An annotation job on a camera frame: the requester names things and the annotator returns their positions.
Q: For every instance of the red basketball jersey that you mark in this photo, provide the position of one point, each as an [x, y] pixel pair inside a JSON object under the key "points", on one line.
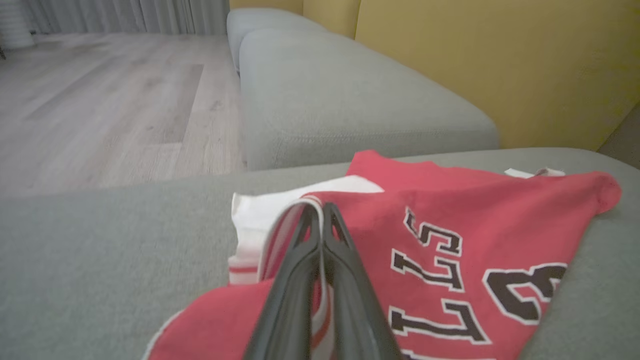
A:
{"points": [[390, 210]]}

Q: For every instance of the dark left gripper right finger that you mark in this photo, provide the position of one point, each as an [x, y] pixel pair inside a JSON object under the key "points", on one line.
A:
{"points": [[355, 320]]}

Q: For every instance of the wide yellow sofa backrest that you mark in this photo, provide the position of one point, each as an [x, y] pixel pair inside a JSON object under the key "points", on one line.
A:
{"points": [[500, 65]]}

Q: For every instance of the narrow yellow sofa backrest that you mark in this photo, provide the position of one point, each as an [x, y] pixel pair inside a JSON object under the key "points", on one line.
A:
{"points": [[265, 5], [330, 15]]}

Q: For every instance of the grey curtain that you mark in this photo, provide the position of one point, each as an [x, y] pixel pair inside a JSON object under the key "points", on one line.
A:
{"points": [[125, 15]]}

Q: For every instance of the large grey sofa seat cushion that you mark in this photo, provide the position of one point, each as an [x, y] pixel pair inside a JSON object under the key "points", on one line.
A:
{"points": [[100, 260]]}

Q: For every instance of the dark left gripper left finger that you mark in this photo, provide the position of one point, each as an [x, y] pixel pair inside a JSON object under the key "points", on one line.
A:
{"points": [[290, 310]]}

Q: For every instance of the white ribbed appliance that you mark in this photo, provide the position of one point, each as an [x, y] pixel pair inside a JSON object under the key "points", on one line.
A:
{"points": [[15, 22]]}

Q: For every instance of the small grey sofa seat cushion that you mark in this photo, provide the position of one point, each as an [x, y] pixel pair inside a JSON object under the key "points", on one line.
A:
{"points": [[340, 100], [260, 20]]}

